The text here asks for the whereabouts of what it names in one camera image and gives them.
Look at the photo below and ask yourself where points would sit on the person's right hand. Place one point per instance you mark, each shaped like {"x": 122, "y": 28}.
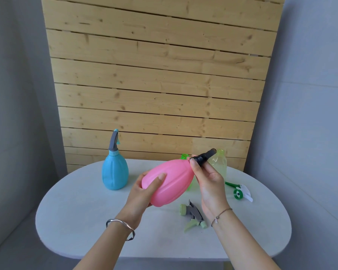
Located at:
{"x": 212, "y": 194}

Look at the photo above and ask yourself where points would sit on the person's left hand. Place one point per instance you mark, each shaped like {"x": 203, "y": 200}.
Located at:
{"x": 136, "y": 202}

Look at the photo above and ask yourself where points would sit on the white green sprayer head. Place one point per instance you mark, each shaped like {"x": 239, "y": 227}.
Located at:
{"x": 238, "y": 193}

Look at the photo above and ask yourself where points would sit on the grey pale-green sprayer head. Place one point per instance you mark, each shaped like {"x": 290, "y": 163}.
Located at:
{"x": 195, "y": 213}

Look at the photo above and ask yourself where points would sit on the pale yellow-green clear bottle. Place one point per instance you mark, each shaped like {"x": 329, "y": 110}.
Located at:
{"x": 220, "y": 163}

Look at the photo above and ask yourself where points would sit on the blue plastic bottle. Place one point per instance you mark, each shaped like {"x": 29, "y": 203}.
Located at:
{"x": 115, "y": 172}

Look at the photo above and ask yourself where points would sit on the black sprayer head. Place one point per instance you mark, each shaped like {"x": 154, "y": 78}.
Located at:
{"x": 204, "y": 156}

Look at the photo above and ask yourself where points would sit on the pink plastic bottle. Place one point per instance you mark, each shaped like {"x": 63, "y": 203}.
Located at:
{"x": 173, "y": 179}

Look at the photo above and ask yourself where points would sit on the green ribbed clear bottle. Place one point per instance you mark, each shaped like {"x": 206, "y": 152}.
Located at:
{"x": 184, "y": 156}

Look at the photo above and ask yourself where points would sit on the blue grey sprayer head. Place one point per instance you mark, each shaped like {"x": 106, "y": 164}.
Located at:
{"x": 113, "y": 141}

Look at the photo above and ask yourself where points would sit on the person's right forearm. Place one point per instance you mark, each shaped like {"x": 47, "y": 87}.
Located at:
{"x": 245, "y": 247}

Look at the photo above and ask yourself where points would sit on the person's left forearm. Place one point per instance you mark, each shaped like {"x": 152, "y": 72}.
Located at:
{"x": 104, "y": 250}

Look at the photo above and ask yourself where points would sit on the wooden table leg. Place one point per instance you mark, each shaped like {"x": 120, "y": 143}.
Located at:
{"x": 228, "y": 266}

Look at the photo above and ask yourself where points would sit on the wooden slat panel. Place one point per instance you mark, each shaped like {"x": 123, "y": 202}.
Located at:
{"x": 157, "y": 81}

